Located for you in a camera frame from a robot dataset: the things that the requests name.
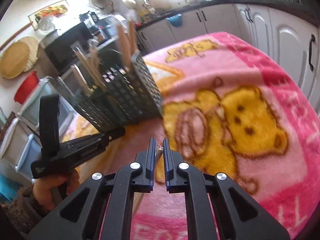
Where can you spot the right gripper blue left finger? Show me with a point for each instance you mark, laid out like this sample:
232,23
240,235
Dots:
101,207

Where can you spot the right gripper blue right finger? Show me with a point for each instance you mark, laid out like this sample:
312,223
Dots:
216,206

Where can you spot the chopstick pair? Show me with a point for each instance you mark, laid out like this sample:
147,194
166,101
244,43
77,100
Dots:
138,197
82,82
91,64

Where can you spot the dark green utensil basket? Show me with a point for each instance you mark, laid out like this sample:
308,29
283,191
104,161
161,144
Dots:
131,96

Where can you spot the white lower kitchen cabinets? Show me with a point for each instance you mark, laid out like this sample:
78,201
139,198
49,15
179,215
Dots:
290,41

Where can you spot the left hand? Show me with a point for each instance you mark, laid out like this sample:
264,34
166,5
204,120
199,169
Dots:
42,187

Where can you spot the plastic drawer cabinet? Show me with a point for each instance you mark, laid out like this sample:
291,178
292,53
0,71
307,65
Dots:
21,145

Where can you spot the red plastic basin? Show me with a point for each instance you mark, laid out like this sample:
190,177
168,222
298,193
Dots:
26,88

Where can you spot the pink cartoon bear blanket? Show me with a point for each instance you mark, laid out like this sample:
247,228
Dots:
228,107

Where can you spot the black microwave oven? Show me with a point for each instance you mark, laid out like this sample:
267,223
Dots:
59,50

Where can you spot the round woven bamboo tray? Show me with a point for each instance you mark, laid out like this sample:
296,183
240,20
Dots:
19,57

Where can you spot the wrapped chopsticks in basket right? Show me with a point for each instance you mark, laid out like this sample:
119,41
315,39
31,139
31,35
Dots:
124,47

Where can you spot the black blender jug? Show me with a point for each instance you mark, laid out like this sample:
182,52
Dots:
88,21

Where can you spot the chopstick in basket left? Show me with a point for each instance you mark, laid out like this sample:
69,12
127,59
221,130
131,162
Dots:
132,36

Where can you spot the blue plastic hanging bin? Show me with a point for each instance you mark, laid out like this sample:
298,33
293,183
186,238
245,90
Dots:
175,20

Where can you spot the fruit picture on wall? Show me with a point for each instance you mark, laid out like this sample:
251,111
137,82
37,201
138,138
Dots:
57,9

